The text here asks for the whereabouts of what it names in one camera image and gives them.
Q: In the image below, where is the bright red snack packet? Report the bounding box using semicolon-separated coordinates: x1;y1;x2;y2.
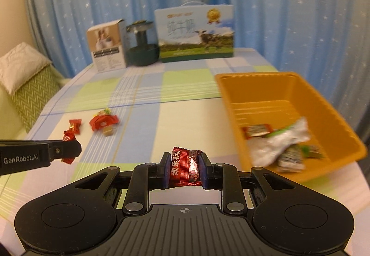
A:
89;114;120;132

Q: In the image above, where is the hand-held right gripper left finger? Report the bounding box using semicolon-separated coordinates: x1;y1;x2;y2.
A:
74;152;171;216

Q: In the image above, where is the white product box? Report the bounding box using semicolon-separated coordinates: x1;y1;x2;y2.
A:
87;18;128;73

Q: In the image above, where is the dark red snack packet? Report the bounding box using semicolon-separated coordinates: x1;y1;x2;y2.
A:
170;146;204;189

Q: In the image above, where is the white pillow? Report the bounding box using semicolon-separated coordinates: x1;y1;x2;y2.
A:
0;43;52;96

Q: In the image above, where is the checkered tablecloth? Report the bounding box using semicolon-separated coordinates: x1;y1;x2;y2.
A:
0;47;370;245

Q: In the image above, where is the small red twist-wrapped candy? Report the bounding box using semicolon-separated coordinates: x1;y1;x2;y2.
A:
62;119;83;165

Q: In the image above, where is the red white snack packet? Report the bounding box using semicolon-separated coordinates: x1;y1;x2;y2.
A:
242;124;273;139

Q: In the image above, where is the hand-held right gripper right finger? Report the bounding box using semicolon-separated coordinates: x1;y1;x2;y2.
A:
199;152;297;216

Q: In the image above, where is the grey snack packet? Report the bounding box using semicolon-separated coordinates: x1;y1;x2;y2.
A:
276;146;305;173

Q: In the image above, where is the milk carton gift box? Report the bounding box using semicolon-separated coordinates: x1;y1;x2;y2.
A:
154;2;234;64

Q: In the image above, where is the orange green snack packet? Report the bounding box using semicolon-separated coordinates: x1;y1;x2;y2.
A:
249;117;310;167

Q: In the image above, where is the dark glass jar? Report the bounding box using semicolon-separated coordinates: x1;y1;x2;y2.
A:
126;21;160;67

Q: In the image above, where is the orange plastic tray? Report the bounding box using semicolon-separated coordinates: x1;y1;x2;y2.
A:
214;72;367;183

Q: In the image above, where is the green brown candy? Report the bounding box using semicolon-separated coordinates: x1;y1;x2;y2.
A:
301;143;323;158

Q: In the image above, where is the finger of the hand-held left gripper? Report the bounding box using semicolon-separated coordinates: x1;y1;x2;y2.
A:
48;140;82;162

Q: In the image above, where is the green zigzag pillow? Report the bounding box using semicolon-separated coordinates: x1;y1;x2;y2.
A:
12;66;62;134

